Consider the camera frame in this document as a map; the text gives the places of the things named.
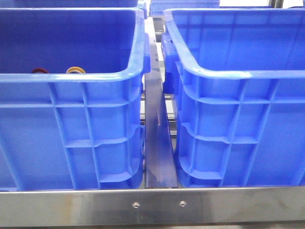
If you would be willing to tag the yellow mushroom push button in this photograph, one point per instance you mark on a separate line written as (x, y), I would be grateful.
(75, 69)

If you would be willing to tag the red mushroom push button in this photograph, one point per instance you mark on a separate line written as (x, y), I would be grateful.
(39, 70)

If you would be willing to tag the left blue plastic bin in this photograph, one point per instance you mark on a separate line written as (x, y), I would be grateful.
(74, 131)

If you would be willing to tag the blue plastic bin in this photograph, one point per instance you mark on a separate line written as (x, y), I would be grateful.
(74, 131)
(238, 95)

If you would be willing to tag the right blue plastic bin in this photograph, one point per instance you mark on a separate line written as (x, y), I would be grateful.
(238, 95)

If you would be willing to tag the rear centre blue crate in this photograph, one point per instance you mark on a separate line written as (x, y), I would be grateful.
(158, 6)

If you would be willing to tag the rear left blue bin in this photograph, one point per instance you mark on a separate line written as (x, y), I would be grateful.
(73, 3)

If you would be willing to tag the steel front rack rail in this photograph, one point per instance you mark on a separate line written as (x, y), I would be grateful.
(169, 206)

